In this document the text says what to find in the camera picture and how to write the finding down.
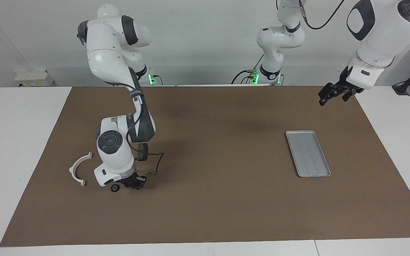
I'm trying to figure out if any silver metal tray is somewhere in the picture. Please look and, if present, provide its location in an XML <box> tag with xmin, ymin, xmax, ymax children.
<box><xmin>285</xmin><ymin>130</ymin><xmax>331</xmax><ymax>178</ymax></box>

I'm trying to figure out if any brown table mat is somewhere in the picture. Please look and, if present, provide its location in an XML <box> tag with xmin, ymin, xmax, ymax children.
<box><xmin>0</xmin><ymin>86</ymin><xmax>410</xmax><ymax>247</ymax></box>

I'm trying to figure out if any white power strip box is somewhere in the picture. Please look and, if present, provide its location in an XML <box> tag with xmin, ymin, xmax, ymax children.
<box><xmin>15</xmin><ymin>69</ymin><xmax>54</xmax><ymax>87</ymax></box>

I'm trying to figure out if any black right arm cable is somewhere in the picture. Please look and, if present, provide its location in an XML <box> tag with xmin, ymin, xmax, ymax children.
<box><xmin>127</xmin><ymin>85</ymin><xmax>164</xmax><ymax>176</ymax></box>

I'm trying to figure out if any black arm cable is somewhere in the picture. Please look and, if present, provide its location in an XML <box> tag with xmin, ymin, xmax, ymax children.
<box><xmin>298</xmin><ymin>0</ymin><xmax>344</xmax><ymax>30</ymax></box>
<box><xmin>127</xmin><ymin>85</ymin><xmax>164</xmax><ymax>176</ymax></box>

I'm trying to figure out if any white curved plastic bracket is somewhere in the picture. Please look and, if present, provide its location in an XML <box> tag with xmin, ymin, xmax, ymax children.
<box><xmin>69</xmin><ymin>152</ymin><xmax>93</xmax><ymax>187</ymax></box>

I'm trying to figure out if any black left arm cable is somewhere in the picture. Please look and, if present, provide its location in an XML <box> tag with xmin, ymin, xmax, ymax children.
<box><xmin>298</xmin><ymin>0</ymin><xmax>344</xmax><ymax>30</ymax></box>

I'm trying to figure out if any black base cable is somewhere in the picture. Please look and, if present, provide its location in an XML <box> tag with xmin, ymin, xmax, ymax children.
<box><xmin>231</xmin><ymin>53</ymin><xmax>264</xmax><ymax>85</ymax></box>

